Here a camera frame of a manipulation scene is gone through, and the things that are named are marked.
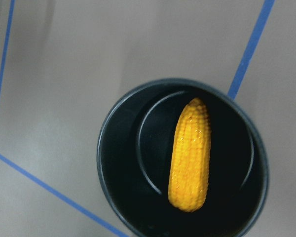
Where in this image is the yellow corn cob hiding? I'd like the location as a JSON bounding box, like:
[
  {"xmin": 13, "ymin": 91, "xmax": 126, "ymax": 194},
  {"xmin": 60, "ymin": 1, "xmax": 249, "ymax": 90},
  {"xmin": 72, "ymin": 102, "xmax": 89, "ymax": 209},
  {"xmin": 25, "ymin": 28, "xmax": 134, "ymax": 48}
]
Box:
[{"xmin": 168, "ymin": 98, "xmax": 211, "ymax": 212}]

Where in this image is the blue saucepan with handle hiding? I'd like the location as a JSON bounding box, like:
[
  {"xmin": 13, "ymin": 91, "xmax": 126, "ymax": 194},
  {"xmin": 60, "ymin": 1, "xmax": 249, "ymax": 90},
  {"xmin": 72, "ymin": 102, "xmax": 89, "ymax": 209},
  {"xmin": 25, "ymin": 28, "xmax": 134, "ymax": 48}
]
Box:
[{"xmin": 97, "ymin": 79, "xmax": 269, "ymax": 237}]

